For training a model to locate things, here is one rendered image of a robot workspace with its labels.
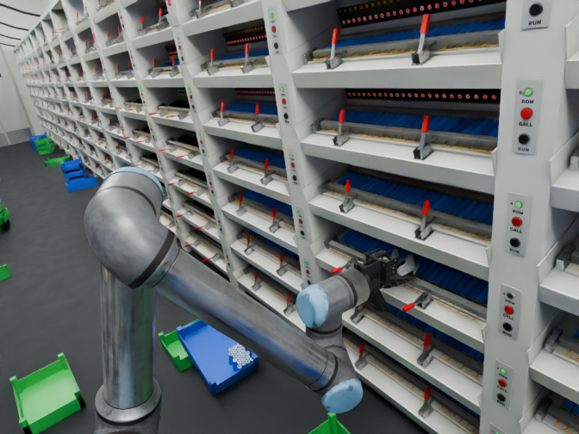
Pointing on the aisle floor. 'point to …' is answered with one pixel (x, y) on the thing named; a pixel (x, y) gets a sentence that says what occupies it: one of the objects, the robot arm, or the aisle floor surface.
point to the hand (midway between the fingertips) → (410, 264)
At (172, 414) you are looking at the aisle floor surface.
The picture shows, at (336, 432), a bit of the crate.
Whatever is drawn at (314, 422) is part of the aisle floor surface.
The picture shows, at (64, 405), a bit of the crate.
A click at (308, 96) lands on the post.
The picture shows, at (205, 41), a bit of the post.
